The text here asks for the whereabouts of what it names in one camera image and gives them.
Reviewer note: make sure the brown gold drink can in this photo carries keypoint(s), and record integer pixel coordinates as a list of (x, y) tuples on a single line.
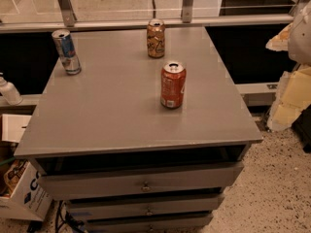
[(156, 38)]

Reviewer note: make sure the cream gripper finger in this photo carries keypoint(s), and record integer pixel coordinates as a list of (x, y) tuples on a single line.
[(293, 96), (280, 41)]

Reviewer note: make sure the blue silver energy drink can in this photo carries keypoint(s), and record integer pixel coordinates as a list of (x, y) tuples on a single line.
[(66, 50)]

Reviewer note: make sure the bottom grey drawer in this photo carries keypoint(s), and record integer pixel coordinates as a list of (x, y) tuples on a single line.
[(148, 224)]

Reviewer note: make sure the grey drawer cabinet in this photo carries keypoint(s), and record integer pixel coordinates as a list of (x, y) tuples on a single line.
[(109, 117)]

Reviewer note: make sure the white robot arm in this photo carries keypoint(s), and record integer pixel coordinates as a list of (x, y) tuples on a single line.
[(299, 43)]

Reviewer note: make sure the middle grey drawer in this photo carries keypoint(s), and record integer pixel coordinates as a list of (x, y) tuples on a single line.
[(154, 206)]

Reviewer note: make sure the white cardboard box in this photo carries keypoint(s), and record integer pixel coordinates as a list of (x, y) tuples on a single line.
[(26, 199)]

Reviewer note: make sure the white plastic bottle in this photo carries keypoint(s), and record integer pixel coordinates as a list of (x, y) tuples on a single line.
[(9, 92)]

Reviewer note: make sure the orange soda can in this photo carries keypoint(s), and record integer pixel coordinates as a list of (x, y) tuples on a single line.
[(173, 81)]

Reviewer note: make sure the metal railing frame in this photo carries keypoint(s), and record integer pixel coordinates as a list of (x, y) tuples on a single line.
[(47, 15)]

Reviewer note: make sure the top grey drawer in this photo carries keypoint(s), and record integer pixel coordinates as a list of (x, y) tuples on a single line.
[(142, 181)]

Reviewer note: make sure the grey drawer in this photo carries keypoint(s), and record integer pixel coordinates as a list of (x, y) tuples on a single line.
[(148, 224), (142, 181), (154, 206)]

